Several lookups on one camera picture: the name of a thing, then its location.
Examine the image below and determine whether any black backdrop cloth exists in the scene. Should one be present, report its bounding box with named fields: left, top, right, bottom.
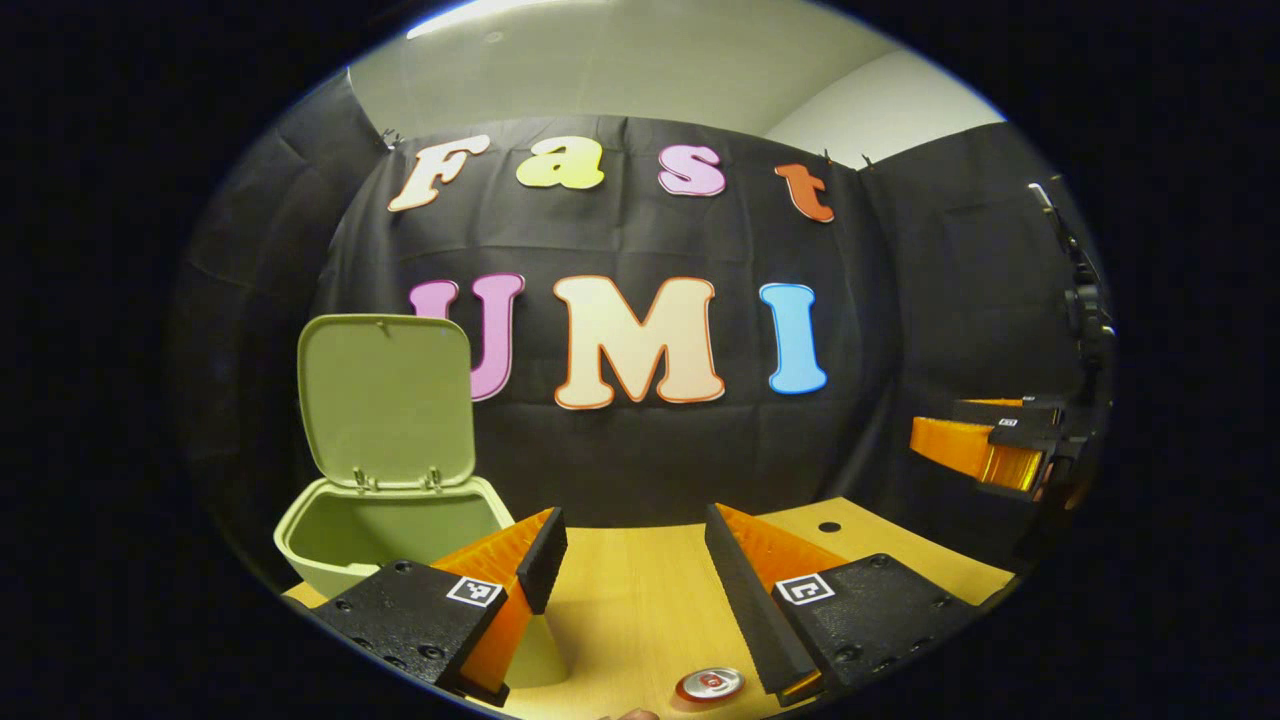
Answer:
left=170, top=70, right=1116, bottom=576

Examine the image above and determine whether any wooden desktop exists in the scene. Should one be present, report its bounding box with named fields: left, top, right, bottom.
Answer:
left=283, top=497, right=1016, bottom=720

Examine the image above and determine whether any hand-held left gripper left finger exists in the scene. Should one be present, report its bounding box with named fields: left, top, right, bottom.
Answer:
left=312, top=507, right=569, bottom=708

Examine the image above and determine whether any green desktop garbage bin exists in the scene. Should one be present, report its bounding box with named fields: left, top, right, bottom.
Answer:
left=273, top=313, right=569, bottom=691

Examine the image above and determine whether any red pop can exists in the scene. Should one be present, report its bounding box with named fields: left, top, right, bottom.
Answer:
left=675, top=665, right=746, bottom=704

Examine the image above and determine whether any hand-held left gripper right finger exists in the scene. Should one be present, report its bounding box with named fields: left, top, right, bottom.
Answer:
left=705, top=503, right=981, bottom=706

